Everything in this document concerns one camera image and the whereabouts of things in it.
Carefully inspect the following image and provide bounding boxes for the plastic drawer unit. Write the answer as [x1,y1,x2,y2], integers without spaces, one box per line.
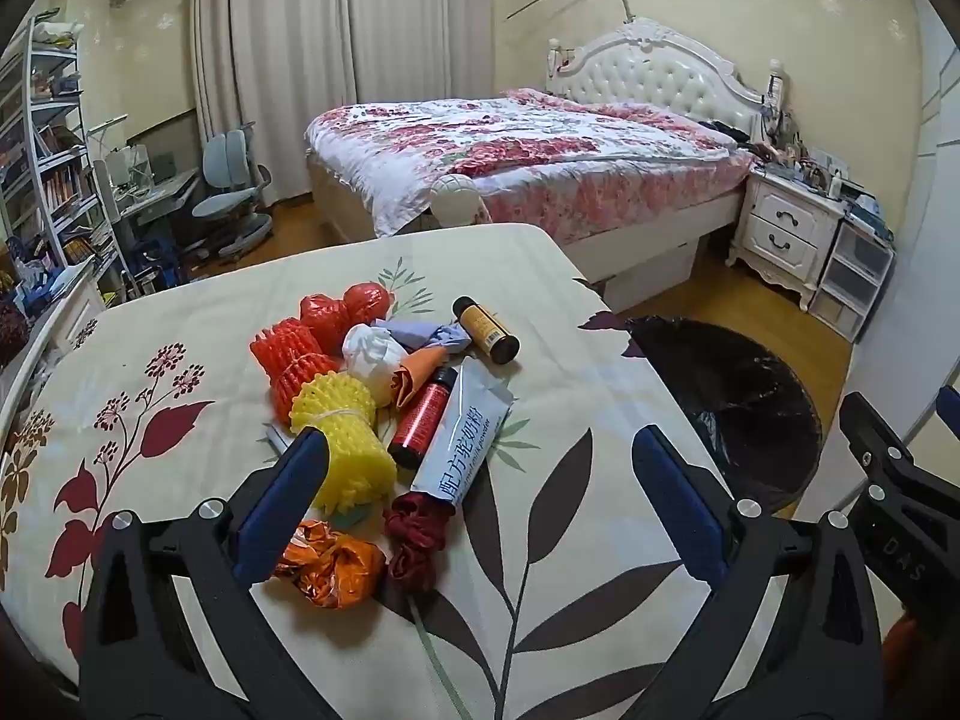
[808,217,896,342]

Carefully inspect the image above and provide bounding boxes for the purple rubber glove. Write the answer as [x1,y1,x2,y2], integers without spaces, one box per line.
[373,317,473,357]

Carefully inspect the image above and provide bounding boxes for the desk lamp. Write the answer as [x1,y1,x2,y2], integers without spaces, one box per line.
[86,112,130,147]

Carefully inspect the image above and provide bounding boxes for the pink floral quilt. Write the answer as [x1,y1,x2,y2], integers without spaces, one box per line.
[304,88,758,245]

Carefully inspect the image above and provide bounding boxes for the person's right forearm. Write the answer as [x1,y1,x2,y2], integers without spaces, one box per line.
[881,607,927,720]

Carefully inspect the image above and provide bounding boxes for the beige curtain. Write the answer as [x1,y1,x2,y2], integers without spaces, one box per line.
[184,0,500,203]

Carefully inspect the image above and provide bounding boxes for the orange foam fruit net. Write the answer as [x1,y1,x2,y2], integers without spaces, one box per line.
[250,317,344,427]

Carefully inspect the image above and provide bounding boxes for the orange crumpled paper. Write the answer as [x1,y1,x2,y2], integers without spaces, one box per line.
[391,347,445,432]

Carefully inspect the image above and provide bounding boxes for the orange foil wrapper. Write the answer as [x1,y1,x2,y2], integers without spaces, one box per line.
[271,519,387,611]

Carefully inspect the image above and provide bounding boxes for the red plastic bag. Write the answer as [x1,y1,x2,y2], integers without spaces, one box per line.
[298,281,394,355]

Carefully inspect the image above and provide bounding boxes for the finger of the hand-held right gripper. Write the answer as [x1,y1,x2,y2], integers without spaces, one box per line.
[838,392,920,485]
[935,384,960,440]

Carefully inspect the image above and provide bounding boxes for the white nightstand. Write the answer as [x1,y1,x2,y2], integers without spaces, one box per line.
[726,165,848,312]

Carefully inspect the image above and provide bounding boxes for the dark red string bundle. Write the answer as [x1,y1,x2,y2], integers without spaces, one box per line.
[382,491,455,601]

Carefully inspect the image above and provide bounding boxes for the yellow foam fruit net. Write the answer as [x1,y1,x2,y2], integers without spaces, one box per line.
[290,373,398,511]

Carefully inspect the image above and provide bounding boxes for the white powder sachet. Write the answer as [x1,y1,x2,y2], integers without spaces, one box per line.
[411,356,515,515]

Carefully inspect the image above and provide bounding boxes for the amber bottle with black cap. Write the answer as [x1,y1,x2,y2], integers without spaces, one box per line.
[451,296,521,366]

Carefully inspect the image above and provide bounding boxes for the blue-grey desk chair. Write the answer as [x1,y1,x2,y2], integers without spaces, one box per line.
[191,127,275,260]

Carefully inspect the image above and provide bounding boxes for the white bookshelf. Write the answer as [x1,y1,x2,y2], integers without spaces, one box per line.
[0,11,132,301]

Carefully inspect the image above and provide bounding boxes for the white plastic bag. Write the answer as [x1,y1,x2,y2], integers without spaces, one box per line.
[342,322,412,407]

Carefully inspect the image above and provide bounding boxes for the red bottle with black cap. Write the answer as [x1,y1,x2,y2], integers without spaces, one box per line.
[388,366,460,470]

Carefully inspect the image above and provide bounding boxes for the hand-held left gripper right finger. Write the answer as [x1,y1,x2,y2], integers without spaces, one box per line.
[631,424,886,720]

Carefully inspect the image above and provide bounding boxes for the white tufted headboard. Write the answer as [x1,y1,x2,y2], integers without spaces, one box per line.
[544,19,766,136]

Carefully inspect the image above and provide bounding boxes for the white bed frame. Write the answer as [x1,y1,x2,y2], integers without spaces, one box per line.
[304,19,788,316]

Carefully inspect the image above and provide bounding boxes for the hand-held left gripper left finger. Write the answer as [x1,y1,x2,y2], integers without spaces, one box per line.
[79,426,353,720]

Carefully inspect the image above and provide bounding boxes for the grey study desk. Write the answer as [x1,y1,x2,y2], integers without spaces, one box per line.
[94,142,203,286]

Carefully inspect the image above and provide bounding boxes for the cluster of nightstand bottles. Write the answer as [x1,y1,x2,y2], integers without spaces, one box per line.
[754,101,852,196]

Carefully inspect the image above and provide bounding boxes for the bin with black liner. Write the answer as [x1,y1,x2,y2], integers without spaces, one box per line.
[619,317,824,520]

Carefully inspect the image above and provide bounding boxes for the white round bedpost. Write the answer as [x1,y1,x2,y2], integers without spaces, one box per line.
[430,174,488,227]

